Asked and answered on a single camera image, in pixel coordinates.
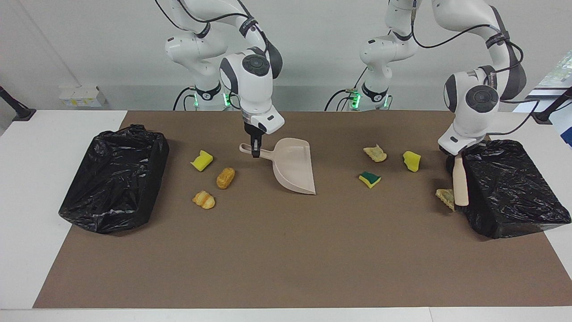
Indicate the open black bag-lined trash bin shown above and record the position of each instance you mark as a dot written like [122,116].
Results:
[111,179]

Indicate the window with dark frame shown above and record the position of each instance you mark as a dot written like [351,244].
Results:
[561,74]

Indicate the white box yellow labels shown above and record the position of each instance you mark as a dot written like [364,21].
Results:
[82,96]

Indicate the green and yellow sponge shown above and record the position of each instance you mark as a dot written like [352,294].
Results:
[370,180]

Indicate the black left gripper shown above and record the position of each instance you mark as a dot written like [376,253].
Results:
[474,150]

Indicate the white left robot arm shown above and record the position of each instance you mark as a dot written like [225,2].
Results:
[473,107]

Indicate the black stand foot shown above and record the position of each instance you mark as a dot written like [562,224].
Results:
[22,114]
[543,117]

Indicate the yellow sponge piece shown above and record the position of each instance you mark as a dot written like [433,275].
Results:
[412,161]
[202,161]

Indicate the beige hand brush black bristles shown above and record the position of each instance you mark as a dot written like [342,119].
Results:
[460,183]

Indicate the blue board edge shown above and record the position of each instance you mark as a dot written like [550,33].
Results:
[565,127]

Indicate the brown table mat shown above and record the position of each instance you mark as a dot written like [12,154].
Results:
[286,277]

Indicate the small golden croissant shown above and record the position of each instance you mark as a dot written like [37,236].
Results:
[204,200]

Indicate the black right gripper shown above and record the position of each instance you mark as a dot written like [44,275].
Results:
[254,135]

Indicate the brown bread roll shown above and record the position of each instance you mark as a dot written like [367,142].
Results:
[225,178]

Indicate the black bag-covered trash bin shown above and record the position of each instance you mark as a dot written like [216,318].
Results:
[509,192]

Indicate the beige plastic dustpan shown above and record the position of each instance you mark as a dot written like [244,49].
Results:
[295,170]

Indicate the beige bread chunk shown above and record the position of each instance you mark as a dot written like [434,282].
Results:
[445,197]
[375,154]

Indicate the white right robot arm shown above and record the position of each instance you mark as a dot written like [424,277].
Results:
[252,85]

